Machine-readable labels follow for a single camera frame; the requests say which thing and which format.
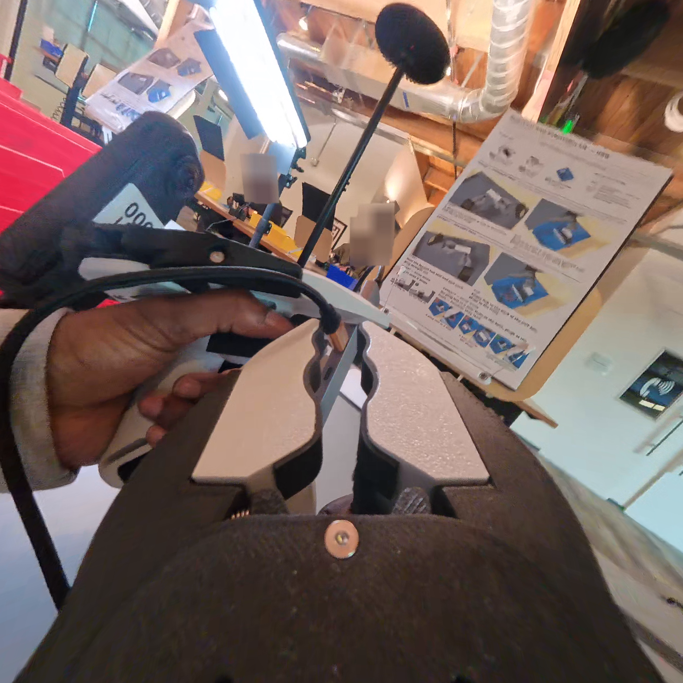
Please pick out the person's left hand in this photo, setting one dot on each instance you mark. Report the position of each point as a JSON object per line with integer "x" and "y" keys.
{"x": 122, "y": 363}

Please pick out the person's left forearm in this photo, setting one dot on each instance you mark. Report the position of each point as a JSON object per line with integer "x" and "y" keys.
{"x": 26, "y": 400}

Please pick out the phone icon glass door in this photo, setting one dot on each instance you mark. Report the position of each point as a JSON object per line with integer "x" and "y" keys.
{"x": 656, "y": 387}

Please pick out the black disc-top stand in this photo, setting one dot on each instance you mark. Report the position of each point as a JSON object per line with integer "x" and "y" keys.
{"x": 411, "y": 42}

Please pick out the yellow plastic bin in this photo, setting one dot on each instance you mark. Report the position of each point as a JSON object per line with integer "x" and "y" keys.
{"x": 277, "y": 237}

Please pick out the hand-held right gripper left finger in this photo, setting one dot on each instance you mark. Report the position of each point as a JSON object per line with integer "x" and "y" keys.
{"x": 261, "y": 421}

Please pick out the led light panel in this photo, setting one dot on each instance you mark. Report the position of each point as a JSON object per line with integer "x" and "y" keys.
{"x": 256, "y": 69}

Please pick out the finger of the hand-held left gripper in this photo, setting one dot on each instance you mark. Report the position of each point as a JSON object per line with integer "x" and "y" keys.
{"x": 352, "y": 301}
{"x": 288, "y": 308}

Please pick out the red plastic bin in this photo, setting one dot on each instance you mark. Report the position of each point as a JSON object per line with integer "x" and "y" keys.
{"x": 32, "y": 138}

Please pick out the black light stand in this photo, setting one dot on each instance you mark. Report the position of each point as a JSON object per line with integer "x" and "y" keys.
{"x": 264, "y": 224}

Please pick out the white ceiling disc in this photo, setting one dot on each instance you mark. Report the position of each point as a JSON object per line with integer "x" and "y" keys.
{"x": 673, "y": 112}

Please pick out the grey usb hub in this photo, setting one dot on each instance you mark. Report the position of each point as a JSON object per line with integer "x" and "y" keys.
{"x": 336, "y": 379}

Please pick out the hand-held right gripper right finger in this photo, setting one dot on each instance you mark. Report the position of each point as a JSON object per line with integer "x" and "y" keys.
{"x": 421, "y": 427}

